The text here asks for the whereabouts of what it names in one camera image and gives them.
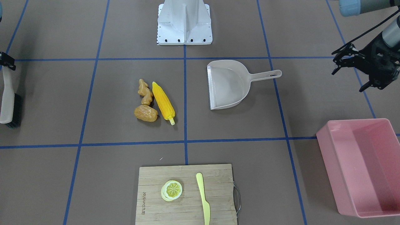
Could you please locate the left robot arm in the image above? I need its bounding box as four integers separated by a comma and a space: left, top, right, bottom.
332, 0, 400, 92

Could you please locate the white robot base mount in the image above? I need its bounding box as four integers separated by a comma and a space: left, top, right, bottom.
156, 0, 213, 45

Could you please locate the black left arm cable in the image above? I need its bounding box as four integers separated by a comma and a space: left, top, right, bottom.
331, 9, 400, 55

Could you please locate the beige brush with black bristles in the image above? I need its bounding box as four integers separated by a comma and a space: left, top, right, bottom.
0, 66, 23, 129

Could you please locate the beige dustpan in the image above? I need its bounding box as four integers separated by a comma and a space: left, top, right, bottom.
207, 60, 283, 110

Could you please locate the brown toy potato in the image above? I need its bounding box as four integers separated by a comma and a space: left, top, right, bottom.
134, 104, 158, 122

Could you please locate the yellow plastic knife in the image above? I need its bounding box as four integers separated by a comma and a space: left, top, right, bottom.
196, 172, 211, 225

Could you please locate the bamboo cutting board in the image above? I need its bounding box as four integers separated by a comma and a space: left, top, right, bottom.
135, 164, 238, 225

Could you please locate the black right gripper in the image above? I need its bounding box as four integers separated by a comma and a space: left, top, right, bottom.
0, 52, 16, 71

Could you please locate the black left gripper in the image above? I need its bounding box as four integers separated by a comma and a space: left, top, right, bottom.
332, 33, 400, 93

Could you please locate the tan toy ginger root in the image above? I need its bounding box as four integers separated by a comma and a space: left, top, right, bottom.
137, 79, 153, 106

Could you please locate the yellow toy corn cob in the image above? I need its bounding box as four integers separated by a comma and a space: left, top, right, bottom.
152, 82, 175, 125

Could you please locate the pink plastic bin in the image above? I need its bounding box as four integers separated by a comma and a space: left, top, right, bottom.
316, 118, 400, 218

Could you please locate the yellow toy lemon slice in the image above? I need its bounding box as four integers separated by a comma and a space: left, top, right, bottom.
161, 180, 183, 201

